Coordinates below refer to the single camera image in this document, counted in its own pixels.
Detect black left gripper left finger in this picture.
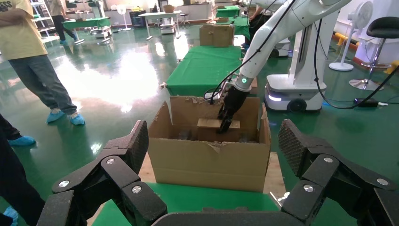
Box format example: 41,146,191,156
37,120,168,226

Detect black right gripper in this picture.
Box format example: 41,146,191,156
216,86,250,135

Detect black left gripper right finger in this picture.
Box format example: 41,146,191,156
278,118,399,226

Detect small taped cardboard box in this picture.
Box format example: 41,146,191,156
197,118,241,143

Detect white robot base cart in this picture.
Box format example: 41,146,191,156
160,17,175,34

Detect person behind robot arm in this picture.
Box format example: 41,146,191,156
244,4,273,49

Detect large open cardboard carton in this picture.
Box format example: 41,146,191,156
147,95,272,193

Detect black power adapter box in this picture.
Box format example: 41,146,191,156
354,98,389,108

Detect closed cardboard carton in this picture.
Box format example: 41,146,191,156
199,24,235,48

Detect white wheeled robot with column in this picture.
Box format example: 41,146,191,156
264,18,327,113

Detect person black trousers with phone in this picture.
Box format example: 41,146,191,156
0,137,47,226

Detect white table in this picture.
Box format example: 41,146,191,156
137,10,182,40

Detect yellow object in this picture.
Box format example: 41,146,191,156
385,61,399,74

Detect yellow orange floor barrier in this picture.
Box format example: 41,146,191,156
332,31,356,48

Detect black cabinet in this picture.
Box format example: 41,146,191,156
128,10,145,28

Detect long green covered table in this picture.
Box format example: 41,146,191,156
62,17,111,43

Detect black bar stool chrome base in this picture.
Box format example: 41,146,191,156
349,16,399,91

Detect walking person black trousers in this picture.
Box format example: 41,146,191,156
49,0,78,44

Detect person yellow shirt grey jeans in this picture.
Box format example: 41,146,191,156
0,0,86,126

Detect white shelf rack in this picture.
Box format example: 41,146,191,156
28,0,60,43

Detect black hanging cable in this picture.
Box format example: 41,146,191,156
313,18,399,110

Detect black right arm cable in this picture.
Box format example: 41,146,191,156
204,0,298,105

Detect small white pedestal fan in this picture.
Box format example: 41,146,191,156
117,4,132,31

